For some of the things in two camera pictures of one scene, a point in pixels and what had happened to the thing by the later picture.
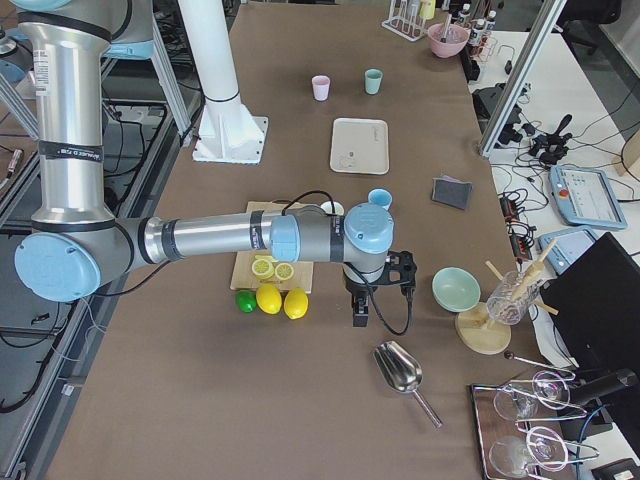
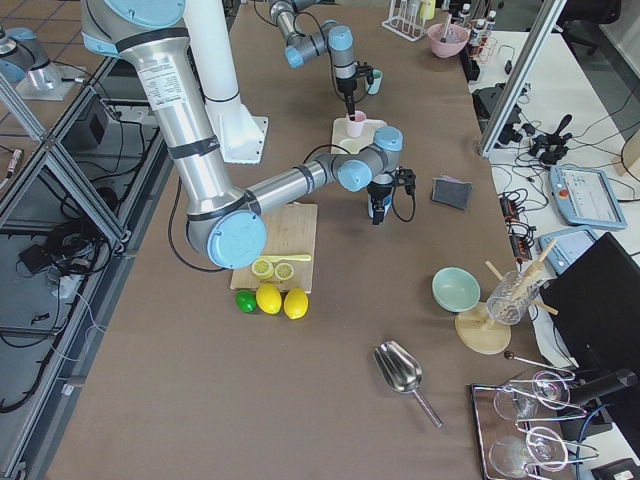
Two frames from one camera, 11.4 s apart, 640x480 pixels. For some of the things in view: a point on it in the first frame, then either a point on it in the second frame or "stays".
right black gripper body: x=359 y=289 to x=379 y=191
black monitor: x=596 y=304 stays
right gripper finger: x=360 y=311 to x=378 y=210
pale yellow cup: x=328 y=207 to x=353 y=146
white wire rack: x=407 y=19 stays
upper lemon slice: x=262 y=268 stays
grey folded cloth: x=451 y=191 stays
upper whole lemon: x=268 y=298 stays
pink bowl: x=447 y=40 stays
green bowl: x=456 y=290 stays
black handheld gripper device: x=551 y=147 stays
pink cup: x=321 y=85 to x=355 y=127
